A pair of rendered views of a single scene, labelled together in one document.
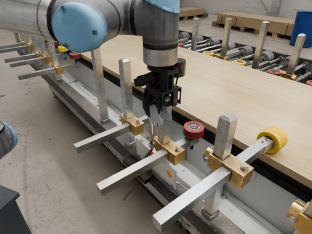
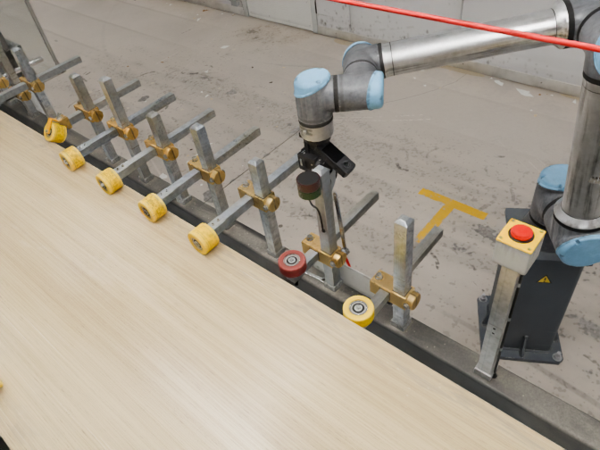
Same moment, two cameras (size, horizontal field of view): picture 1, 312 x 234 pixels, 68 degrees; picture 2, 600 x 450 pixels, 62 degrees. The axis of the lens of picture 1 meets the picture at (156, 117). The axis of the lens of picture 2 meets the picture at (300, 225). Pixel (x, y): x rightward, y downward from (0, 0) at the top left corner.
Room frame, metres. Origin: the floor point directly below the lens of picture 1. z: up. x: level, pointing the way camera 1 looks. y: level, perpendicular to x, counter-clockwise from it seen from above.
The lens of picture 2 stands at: (1.71, -0.18, 1.96)
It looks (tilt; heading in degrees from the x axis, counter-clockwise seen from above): 44 degrees down; 176
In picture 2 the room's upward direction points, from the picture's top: 10 degrees counter-clockwise
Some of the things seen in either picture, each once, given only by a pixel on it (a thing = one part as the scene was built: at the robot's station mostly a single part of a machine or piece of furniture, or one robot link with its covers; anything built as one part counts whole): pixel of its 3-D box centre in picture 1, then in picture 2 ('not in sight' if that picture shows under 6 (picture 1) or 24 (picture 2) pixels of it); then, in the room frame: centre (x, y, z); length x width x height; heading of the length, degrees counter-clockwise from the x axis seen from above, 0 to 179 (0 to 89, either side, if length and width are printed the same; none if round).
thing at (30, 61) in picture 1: (40, 60); not in sight; (1.80, 0.93, 0.83); 0.43 x 0.03 x 0.04; 129
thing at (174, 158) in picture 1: (168, 148); (323, 252); (0.68, -0.05, 0.85); 0.13 x 0.06 x 0.05; 39
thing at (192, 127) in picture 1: (192, 137); (294, 271); (0.74, -0.15, 0.85); 0.08 x 0.08 x 0.11
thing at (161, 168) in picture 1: (154, 162); (345, 273); (0.71, 0.01, 0.75); 0.26 x 0.01 x 0.10; 39
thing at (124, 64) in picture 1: (127, 111); (402, 282); (0.89, 0.13, 0.89); 0.03 x 0.03 x 0.48; 39
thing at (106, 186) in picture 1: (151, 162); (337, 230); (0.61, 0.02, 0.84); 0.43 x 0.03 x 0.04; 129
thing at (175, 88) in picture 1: (161, 85); (317, 151); (0.59, -0.02, 1.15); 0.09 x 0.08 x 0.12; 39
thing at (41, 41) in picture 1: (42, 47); not in sight; (1.87, 0.91, 0.92); 0.03 x 0.03 x 0.48; 39
